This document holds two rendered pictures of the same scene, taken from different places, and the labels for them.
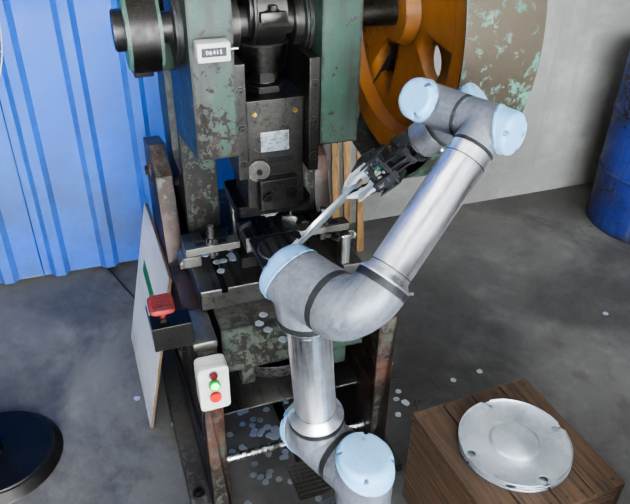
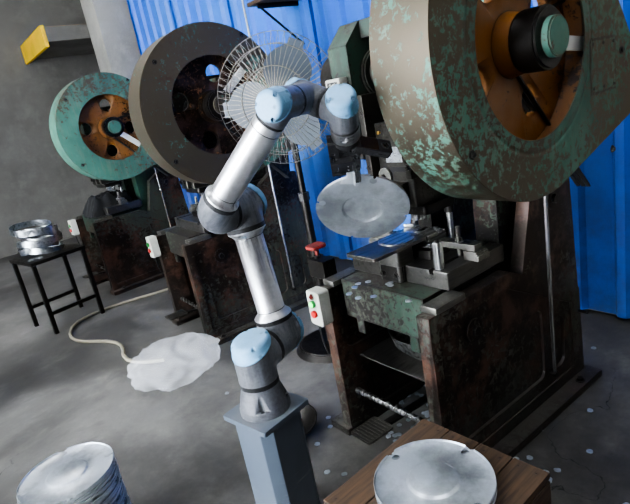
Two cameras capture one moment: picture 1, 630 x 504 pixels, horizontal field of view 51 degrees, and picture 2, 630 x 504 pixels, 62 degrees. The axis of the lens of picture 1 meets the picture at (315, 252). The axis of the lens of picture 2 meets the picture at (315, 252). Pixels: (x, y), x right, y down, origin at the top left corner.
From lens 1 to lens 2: 1.72 m
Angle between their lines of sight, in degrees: 69
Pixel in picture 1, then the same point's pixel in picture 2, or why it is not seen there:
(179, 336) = (318, 270)
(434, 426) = (417, 433)
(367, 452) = (251, 338)
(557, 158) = not seen: outside the picture
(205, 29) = (338, 72)
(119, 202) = not seen: hidden behind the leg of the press
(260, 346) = (362, 304)
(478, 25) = (376, 39)
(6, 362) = not seen: hidden behind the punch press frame
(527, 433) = (449, 484)
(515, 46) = (406, 54)
